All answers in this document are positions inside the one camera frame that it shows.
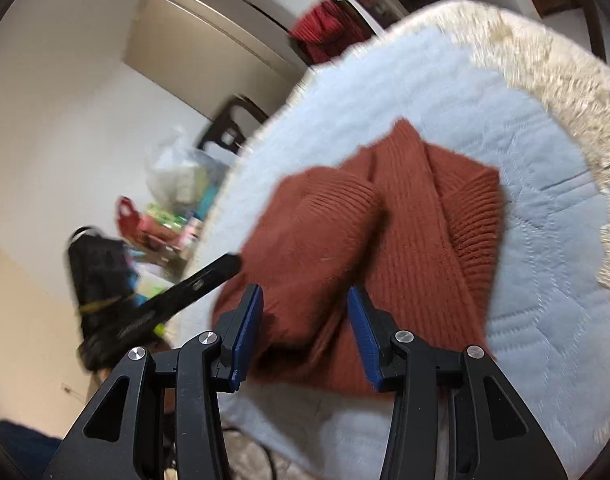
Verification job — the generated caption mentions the light blue quilted mat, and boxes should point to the light blue quilted mat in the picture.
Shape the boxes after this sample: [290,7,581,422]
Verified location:
[205,22,610,480]

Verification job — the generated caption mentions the pile of colourful packets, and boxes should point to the pile of colourful packets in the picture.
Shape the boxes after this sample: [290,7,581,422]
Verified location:
[135,202,210,266]

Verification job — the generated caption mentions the light blue quilted table cover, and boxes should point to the light blue quilted table cover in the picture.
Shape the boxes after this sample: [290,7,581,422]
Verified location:
[190,0,610,480]

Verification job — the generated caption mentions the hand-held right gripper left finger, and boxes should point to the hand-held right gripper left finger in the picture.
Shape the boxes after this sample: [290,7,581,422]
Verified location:
[42,284,264,480]

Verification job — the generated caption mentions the dark wooden chair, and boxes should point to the dark wooden chair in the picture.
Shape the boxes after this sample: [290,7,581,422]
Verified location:
[565,0,608,61]
[197,95,270,153]

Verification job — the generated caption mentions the clear plastic bag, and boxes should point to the clear plastic bag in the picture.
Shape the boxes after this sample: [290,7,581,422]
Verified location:
[145,127,236,211]

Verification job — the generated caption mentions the red cloth cover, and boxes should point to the red cloth cover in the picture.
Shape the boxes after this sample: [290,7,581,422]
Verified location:
[289,0,380,63]

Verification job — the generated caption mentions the beige door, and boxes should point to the beige door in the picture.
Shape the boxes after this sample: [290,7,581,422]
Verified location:
[125,0,316,121]

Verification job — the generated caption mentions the red bag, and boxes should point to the red bag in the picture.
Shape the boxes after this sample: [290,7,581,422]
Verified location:
[116,196,140,236]

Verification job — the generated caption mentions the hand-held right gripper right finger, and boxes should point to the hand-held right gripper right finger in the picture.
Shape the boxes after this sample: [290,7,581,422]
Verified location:
[347,286,569,480]

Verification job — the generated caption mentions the dark blue cloth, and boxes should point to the dark blue cloth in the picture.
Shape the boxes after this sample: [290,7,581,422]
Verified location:
[0,420,63,478]

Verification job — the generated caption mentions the rust brown knitted sweater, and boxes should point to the rust brown knitted sweater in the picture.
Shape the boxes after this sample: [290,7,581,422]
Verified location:
[212,117,506,396]

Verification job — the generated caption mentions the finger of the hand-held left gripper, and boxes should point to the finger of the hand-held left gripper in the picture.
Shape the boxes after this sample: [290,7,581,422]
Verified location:
[112,252,244,342]

